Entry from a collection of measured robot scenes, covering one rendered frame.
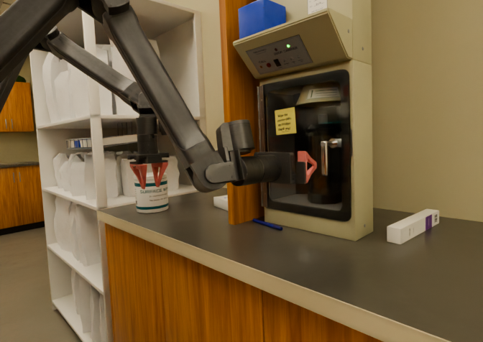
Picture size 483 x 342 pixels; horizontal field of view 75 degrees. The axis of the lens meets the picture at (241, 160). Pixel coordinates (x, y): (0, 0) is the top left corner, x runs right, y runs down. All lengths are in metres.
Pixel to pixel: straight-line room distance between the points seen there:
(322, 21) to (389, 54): 0.54
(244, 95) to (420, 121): 0.61
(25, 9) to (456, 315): 0.84
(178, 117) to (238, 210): 0.54
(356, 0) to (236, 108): 0.45
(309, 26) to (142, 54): 0.42
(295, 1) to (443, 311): 0.82
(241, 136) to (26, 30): 0.40
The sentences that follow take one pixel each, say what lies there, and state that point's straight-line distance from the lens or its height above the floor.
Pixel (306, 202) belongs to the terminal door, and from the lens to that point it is 0.95.
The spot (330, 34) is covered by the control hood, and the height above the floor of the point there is 1.46.
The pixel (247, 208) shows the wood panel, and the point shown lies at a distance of 1.09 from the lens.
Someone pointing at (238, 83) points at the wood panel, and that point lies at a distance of 1.06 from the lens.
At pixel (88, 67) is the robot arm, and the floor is 1.45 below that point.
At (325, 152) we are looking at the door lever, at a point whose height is 1.18.
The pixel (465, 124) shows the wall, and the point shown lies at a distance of 1.23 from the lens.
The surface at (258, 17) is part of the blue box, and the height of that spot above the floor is 1.55.
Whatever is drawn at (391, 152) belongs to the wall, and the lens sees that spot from 1.29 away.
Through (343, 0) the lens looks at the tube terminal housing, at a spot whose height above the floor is 1.56.
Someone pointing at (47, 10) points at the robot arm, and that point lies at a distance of 0.67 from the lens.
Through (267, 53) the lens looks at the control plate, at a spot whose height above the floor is 1.46.
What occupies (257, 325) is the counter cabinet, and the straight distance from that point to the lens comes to 0.83.
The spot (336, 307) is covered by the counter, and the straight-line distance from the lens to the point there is 0.62.
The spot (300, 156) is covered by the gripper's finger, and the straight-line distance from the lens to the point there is 0.67.
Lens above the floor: 1.23
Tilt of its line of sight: 4 degrees down
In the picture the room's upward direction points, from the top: 2 degrees counter-clockwise
